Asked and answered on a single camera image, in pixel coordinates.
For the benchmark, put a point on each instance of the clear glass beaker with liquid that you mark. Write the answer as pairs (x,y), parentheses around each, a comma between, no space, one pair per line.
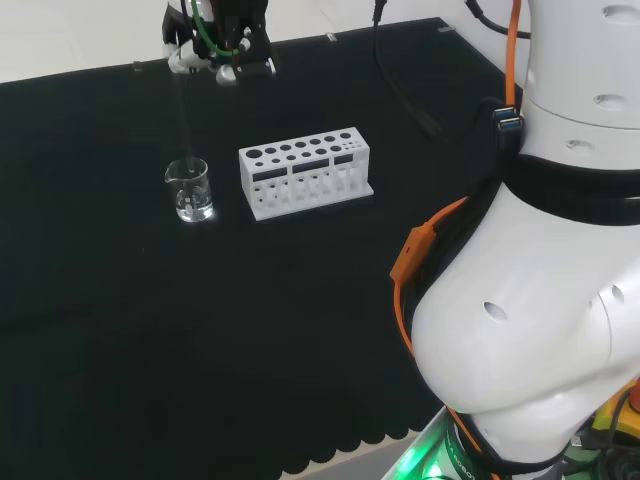
(191,195)

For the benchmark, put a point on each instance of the white test tube rack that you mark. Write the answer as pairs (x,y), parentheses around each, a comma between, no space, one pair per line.
(300,175)

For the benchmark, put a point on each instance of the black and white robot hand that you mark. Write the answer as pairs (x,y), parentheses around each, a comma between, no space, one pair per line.
(250,30)

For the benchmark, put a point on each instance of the clear glass rod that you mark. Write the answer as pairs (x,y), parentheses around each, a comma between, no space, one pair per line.
(186,125)

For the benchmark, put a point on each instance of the black bench cloth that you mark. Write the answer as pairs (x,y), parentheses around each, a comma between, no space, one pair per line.
(150,325)

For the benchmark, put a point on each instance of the blue USB plug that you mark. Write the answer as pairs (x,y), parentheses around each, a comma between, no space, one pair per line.
(506,113)
(511,125)

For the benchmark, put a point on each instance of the yellow stop button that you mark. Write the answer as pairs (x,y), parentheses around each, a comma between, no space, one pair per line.
(617,415)

